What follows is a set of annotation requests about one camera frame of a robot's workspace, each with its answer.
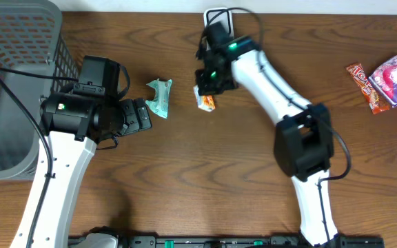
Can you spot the grey plastic basket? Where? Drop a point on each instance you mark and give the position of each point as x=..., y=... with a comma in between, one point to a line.
x=32, y=46

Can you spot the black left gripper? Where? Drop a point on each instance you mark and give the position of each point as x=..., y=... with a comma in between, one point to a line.
x=129, y=115

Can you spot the orange tissue box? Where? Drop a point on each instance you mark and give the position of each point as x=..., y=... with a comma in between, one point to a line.
x=205, y=103

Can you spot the teal wet wipes pack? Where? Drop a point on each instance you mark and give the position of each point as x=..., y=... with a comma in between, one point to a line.
x=160, y=104

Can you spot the red purple noodle packet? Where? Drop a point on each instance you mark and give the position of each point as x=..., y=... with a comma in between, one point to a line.
x=384, y=80

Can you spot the white barcode scanner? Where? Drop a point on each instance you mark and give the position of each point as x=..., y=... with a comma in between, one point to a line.
x=217, y=15

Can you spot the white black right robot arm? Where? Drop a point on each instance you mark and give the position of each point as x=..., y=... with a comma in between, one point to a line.
x=303, y=144

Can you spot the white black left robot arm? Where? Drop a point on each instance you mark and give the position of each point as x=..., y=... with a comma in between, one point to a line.
x=74, y=126

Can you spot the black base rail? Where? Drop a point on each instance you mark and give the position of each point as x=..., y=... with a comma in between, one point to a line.
x=99, y=240

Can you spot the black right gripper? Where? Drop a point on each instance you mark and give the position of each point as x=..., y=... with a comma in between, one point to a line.
x=212, y=83

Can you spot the orange brown snack bar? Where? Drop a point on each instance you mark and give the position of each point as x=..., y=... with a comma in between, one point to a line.
x=376, y=104

